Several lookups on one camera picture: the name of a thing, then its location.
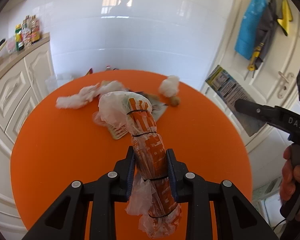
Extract orange chopstick bundle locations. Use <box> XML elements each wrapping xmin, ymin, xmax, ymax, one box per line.
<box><xmin>96</xmin><ymin>91</ymin><xmax>181</xmax><ymax>238</ymax></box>

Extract black gold snack wrapper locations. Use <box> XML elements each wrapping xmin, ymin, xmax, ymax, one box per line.
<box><xmin>137</xmin><ymin>92</ymin><xmax>168</xmax><ymax>121</ymax></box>

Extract blue printed packet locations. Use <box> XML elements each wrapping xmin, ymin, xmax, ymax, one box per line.
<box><xmin>206</xmin><ymin>65</ymin><xmax>264</xmax><ymax>137</ymax></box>

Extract white tissue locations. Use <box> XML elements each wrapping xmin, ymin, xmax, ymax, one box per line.
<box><xmin>56</xmin><ymin>81</ymin><xmax>127</xmax><ymax>109</ymax></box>

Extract cream kitchen cabinet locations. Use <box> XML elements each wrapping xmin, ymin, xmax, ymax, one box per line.
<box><xmin>0</xmin><ymin>33</ymin><xmax>54</xmax><ymax>239</ymax></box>

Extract person's right hand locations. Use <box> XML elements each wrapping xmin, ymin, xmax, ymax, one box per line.
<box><xmin>280</xmin><ymin>146</ymin><xmax>300</xmax><ymax>221</ymax></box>

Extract red white patterned wrapper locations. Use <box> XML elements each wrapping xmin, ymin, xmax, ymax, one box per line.
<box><xmin>107</xmin><ymin>125</ymin><xmax>128</xmax><ymax>140</ymax></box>

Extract white panel door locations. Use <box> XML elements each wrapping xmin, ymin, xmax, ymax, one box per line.
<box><xmin>199</xmin><ymin>0</ymin><xmax>300</xmax><ymax>153</ymax></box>

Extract orange round table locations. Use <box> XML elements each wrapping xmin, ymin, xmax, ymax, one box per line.
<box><xmin>11</xmin><ymin>70</ymin><xmax>253</xmax><ymax>229</ymax></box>

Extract white tissue ball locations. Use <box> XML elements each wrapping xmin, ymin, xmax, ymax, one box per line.
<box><xmin>159</xmin><ymin>75</ymin><xmax>179</xmax><ymax>98</ymax></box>

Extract blue hanging cloth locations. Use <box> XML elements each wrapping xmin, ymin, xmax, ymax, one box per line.
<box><xmin>235</xmin><ymin>0</ymin><xmax>268</xmax><ymax>60</ymax></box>

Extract red bag on floor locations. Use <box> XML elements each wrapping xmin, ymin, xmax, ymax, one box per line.
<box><xmin>86</xmin><ymin>68</ymin><xmax>93</xmax><ymax>75</ymax></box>

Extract grey hanging cloth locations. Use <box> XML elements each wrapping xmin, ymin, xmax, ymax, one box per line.
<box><xmin>253</xmin><ymin>0</ymin><xmax>277</xmax><ymax>70</ymax></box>

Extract clear plastic bag on floor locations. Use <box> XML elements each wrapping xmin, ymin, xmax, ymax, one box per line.
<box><xmin>45</xmin><ymin>73</ymin><xmax>74</xmax><ymax>93</ymax></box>

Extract brown sauce bottle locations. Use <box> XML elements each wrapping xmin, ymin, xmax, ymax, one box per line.
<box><xmin>30</xmin><ymin>15</ymin><xmax>40</xmax><ymax>43</ymax></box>

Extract red label sauce bottle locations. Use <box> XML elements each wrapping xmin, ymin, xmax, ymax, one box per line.
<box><xmin>21</xmin><ymin>20</ymin><xmax>32</xmax><ymax>48</ymax></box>

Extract green label sauce bottle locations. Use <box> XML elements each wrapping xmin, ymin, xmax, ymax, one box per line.
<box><xmin>15</xmin><ymin>24</ymin><xmax>24</xmax><ymax>51</ymax></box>

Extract door handle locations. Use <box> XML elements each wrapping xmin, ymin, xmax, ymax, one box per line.
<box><xmin>277</xmin><ymin>71</ymin><xmax>295</xmax><ymax>99</ymax></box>

